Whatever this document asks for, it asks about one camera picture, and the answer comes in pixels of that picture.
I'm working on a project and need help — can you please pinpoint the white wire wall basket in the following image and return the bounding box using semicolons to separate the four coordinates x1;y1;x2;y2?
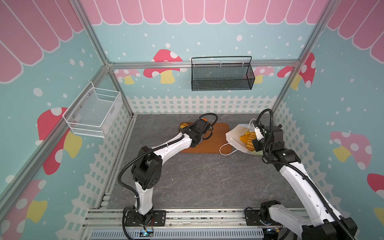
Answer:
63;82;123;138

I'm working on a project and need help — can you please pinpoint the yellow round fake bun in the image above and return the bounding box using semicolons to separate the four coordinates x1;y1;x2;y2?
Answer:
180;123;190;129

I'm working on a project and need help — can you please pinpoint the black mesh wall basket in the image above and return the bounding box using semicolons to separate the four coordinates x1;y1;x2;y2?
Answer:
191;56;256;92

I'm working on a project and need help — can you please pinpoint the white paper bag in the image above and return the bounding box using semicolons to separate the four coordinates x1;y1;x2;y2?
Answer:
220;119;263;156

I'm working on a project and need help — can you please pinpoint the brown plastic tray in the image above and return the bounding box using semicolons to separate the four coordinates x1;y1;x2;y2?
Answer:
182;123;233;155

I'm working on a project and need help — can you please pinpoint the ridged long fake bread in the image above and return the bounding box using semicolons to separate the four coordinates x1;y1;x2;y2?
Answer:
245;132;257;152

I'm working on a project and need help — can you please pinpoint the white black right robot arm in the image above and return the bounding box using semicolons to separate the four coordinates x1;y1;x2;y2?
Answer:
252;109;358;240

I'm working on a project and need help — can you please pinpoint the flat oval fake bread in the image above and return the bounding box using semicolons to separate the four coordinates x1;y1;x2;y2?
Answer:
240;132;251;144

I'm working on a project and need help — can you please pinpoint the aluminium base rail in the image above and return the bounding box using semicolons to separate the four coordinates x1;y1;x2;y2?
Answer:
79;206;334;240

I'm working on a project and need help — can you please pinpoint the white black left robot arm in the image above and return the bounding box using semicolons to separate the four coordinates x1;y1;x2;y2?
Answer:
117;113;219;227

